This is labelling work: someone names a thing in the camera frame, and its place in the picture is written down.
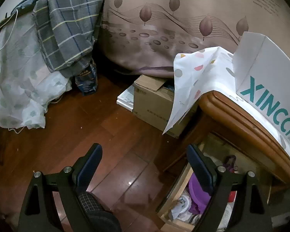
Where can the beige leaf print bedsheet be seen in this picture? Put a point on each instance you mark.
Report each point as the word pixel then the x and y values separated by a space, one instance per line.
pixel 144 36

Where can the grey plaid blanket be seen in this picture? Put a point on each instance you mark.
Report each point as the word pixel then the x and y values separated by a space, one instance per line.
pixel 67 30

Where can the white flat box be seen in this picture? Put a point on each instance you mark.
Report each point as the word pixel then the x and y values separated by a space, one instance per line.
pixel 125 99

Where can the white XINCCI shoe box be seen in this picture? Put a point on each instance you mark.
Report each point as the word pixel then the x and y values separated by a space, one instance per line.
pixel 262 78

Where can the light wooden drawer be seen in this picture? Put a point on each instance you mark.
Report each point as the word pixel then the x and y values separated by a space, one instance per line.
pixel 217 150

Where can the white patterned underwear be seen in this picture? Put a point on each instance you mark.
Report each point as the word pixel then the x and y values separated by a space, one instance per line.
pixel 181 209

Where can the purple underwear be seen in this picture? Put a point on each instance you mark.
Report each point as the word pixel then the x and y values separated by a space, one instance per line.
pixel 200 199

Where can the white sheer dotted fabric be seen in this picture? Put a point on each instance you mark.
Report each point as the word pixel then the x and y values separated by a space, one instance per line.
pixel 26 84

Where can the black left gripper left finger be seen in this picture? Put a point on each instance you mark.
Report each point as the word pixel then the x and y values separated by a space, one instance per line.
pixel 39 213

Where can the red underwear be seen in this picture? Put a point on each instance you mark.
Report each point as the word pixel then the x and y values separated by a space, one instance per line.
pixel 232 196

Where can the white patterned table cloth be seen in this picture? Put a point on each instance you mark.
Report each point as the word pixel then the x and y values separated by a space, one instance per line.
pixel 210 69

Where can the dark blue printed bag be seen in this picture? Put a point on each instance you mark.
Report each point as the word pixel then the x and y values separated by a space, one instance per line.
pixel 87 81

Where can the dark plaid slipper foot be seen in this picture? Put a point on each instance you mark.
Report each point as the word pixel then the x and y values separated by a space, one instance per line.
pixel 100 218

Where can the brown wooden nightstand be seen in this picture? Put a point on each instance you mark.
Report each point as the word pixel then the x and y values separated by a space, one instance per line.
pixel 220 115

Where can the brown cardboard box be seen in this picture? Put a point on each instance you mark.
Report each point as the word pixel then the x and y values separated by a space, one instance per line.
pixel 152 101

